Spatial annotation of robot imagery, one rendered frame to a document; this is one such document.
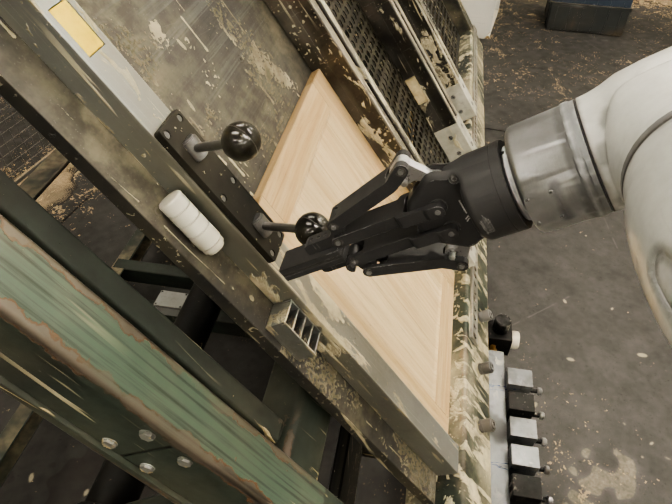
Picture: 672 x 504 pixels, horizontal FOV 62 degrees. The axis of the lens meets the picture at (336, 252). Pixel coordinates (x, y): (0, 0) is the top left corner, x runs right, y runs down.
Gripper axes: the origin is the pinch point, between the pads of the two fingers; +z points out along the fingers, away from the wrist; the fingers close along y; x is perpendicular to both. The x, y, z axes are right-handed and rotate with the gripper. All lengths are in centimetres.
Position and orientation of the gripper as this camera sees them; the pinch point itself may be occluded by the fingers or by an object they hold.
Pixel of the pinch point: (314, 256)
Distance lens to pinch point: 54.9
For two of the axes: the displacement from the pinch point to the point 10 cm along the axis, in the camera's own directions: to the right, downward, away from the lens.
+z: -8.2, 2.9, 4.9
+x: 1.8, -6.8, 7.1
